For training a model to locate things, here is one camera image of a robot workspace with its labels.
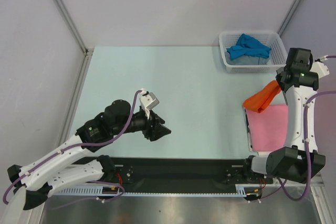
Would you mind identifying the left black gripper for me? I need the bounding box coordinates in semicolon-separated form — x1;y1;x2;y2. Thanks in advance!
112;107;171;141

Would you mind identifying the orange t shirt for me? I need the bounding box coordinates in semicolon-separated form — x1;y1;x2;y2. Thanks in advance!
243;80;281;113

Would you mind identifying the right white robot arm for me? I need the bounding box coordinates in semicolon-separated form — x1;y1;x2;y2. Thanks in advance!
242;48;330;184

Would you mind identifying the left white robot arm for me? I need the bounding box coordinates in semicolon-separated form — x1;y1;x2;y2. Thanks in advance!
7;100;171;210

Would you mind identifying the white plastic basket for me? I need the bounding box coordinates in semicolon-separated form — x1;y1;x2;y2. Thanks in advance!
219;30;287;73

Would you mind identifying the grey t shirt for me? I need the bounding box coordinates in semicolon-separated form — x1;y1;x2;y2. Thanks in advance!
225;53;269;66

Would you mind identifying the pink folded t shirt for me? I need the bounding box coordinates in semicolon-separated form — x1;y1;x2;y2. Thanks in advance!
245;104;288;152

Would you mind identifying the blue t shirt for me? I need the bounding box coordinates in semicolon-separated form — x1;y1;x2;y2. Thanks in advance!
227;34;271;59

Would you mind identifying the white folded t shirt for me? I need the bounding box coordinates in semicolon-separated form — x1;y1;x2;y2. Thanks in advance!
257;151;271;157

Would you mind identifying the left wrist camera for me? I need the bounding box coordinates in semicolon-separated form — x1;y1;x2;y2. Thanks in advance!
139;89;160;119

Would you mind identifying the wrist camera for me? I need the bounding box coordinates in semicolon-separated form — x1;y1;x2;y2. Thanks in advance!
311;55;330;79
139;89;160;119

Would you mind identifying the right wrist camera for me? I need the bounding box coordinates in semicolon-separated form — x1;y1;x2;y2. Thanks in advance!
311;55;330;79

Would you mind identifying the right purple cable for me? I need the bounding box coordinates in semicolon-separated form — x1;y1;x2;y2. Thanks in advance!
251;55;336;201

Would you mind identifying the purple cable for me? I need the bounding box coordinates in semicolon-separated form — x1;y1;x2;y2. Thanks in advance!
251;55;336;201
2;90;144;210

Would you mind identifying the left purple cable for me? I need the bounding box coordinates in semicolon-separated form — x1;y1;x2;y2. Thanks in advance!
2;90;144;210

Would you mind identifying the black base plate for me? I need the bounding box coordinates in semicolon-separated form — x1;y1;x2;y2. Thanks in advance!
98;155;272;193

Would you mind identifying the left corner aluminium post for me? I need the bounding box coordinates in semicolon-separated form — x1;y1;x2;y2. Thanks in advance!
39;0;91;56

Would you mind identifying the white cable duct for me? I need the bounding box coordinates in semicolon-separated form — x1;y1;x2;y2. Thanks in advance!
55;184;261;198

